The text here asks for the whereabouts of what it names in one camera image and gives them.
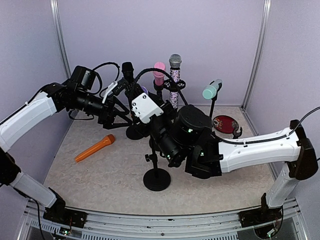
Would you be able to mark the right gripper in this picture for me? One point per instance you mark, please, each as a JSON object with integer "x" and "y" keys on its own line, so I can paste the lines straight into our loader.
{"x": 172, "y": 111}

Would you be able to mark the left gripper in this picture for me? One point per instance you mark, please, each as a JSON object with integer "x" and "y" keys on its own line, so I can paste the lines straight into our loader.
{"x": 106, "y": 119}

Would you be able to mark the orange toy microphone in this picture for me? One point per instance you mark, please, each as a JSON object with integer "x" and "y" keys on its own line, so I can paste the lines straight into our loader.
{"x": 106, "y": 141}

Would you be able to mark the purple toy microphone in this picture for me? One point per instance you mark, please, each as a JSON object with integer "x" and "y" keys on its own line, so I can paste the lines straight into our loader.
{"x": 144, "y": 89}

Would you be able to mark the short black microphone stand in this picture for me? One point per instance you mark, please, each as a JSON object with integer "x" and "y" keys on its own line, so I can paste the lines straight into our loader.
{"x": 155, "y": 179}

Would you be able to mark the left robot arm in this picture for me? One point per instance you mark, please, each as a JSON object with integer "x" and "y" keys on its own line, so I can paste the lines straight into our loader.
{"x": 73, "y": 94}

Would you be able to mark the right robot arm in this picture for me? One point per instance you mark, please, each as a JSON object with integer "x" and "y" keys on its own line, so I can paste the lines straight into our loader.
{"x": 187, "y": 136}

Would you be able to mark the black stand under pink microphone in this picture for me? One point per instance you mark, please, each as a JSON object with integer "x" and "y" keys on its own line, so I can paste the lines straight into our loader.
{"x": 159, "y": 86}

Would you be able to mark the black tripod microphone stand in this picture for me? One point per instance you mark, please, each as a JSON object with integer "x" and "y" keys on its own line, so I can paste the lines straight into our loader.
{"x": 173, "y": 87}

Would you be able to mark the pink toy microphone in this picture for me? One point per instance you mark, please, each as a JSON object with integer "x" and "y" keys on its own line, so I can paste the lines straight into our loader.
{"x": 159, "y": 76}

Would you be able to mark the mint green toy microphone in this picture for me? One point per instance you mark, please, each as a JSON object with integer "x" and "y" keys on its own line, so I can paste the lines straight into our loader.
{"x": 211, "y": 90}

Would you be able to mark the silver glitter microphone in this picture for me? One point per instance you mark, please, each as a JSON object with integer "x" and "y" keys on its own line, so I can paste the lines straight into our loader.
{"x": 175, "y": 61}

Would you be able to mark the red patterned plate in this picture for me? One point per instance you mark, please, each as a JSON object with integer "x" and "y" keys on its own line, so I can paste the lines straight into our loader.
{"x": 225, "y": 124}

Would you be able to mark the black wireless microphone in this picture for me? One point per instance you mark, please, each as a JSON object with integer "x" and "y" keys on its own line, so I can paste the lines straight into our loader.
{"x": 128, "y": 72}

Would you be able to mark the left aluminium frame post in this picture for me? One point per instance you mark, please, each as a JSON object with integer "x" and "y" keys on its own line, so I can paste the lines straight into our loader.
{"x": 54, "y": 5}

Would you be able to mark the aluminium frame post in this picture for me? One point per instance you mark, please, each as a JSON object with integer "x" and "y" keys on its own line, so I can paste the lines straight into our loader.
{"x": 54, "y": 5}
{"x": 258, "y": 53}

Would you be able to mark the right aluminium frame post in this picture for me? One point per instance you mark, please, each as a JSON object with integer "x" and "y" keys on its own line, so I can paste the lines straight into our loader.
{"x": 258, "y": 53}

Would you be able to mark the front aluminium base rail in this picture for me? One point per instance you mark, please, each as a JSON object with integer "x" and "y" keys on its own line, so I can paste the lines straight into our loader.
{"x": 115, "y": 226}

